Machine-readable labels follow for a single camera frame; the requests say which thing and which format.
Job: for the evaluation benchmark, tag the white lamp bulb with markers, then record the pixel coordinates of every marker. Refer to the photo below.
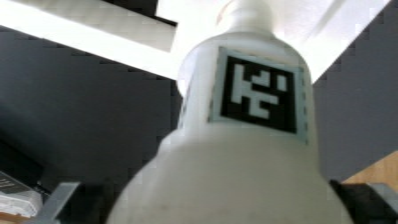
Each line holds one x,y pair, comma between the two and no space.
233,174

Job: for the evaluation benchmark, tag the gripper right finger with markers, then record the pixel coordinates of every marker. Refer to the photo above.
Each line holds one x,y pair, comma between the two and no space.
382,204

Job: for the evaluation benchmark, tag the white lamp base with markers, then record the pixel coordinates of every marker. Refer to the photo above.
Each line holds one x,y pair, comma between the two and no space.
315,24

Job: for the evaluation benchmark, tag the white frame wall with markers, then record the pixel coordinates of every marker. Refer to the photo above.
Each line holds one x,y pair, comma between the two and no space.
100,28

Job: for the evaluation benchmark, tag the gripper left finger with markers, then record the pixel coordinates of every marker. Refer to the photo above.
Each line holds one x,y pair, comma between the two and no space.
56,203

